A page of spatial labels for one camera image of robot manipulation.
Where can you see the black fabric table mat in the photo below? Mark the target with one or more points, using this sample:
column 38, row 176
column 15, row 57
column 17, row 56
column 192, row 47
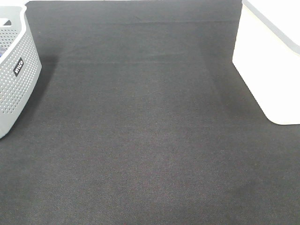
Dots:
column 139, row 117

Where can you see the white plastic storage bin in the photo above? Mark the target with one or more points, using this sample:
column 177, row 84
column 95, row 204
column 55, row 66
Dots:
column 267, row 56

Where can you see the grey perforated laundry basket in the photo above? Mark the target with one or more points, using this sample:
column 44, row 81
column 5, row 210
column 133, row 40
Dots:
column 20, row 64

